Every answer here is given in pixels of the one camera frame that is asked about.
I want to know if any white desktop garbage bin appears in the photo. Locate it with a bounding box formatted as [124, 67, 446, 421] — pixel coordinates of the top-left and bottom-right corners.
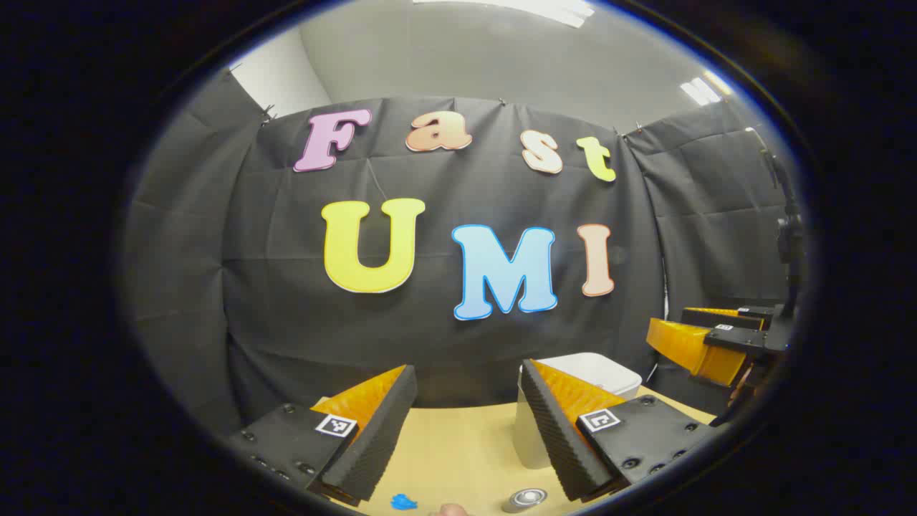
[512, 352, 643, 470]

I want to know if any small ceiling light panel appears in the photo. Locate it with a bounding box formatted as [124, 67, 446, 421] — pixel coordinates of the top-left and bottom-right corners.
[679, 70, 733, 106]

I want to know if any wooden desktop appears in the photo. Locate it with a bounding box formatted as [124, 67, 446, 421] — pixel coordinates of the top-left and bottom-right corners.
[315, 386, 717, 516]

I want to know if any black stand pole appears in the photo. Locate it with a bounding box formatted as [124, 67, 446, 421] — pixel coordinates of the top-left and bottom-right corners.
[745, 128, 807, 316]

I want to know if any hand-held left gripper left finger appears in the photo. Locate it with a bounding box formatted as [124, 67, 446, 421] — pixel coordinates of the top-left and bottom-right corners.
[228, 364, 418, 506]

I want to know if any silver pop can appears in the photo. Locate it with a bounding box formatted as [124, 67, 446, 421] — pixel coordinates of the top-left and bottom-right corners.
[501, 487, 549, 514]

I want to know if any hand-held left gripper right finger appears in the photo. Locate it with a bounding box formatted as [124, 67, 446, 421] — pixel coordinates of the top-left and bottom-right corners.
[519, 358, 717, 502]

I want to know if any black backdrop cloth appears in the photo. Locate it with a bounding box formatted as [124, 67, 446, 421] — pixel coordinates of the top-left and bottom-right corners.
[122, 68, 807, 438]

